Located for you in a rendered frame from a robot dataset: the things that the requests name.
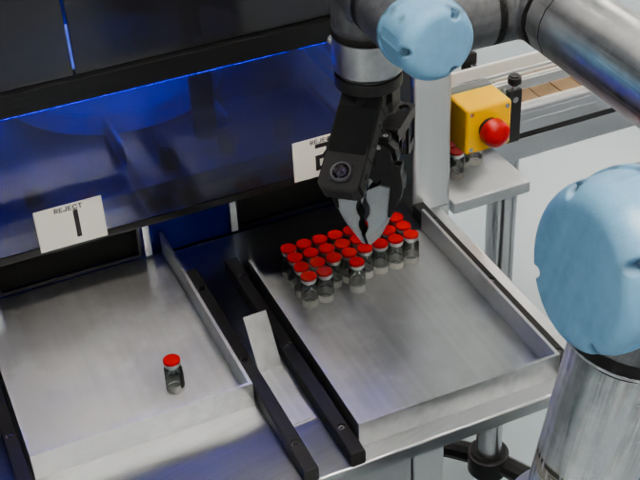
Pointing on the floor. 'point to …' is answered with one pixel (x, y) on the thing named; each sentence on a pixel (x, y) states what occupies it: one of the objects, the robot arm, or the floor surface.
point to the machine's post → (429, 192)
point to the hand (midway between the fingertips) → (365, 237)
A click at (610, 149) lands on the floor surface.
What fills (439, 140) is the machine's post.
